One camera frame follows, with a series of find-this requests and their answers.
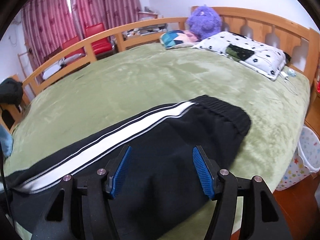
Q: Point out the pink curtain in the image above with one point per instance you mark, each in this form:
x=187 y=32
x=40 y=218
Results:
x=111 y=13
x=47 y=24

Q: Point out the black track pants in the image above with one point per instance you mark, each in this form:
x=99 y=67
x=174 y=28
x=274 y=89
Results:
x=162 y=187

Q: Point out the black garment on footboard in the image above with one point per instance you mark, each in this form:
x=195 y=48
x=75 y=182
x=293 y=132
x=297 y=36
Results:
x=11 y=92

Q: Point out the right pink curtain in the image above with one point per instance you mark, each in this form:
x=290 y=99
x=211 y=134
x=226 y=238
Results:
x=111 y=13

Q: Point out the left pink curtain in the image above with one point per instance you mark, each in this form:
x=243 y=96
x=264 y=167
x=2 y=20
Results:
x=47 y=24

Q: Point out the purple plush toy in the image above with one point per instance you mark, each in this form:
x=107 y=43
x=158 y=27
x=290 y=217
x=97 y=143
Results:
x=204 y=22

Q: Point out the white floral pillow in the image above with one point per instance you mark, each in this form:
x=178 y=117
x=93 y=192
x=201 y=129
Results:
x=266 y=60

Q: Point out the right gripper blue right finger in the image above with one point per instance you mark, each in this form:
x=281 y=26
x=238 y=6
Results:
x=262 y=217

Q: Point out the light blue fleece garment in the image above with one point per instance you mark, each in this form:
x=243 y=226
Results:
x=6 y=142

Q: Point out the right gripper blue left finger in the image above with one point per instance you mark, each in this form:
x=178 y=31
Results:
x=79 y=208

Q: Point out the green plush bed blanket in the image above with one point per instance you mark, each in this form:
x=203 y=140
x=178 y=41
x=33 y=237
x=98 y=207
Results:
x=113 y=89

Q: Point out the wooden bed frame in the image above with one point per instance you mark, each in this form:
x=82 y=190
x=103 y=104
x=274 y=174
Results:
x=236 y=20

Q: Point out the white star patterned bin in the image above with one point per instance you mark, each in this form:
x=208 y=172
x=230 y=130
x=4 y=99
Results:
x=305 y=160

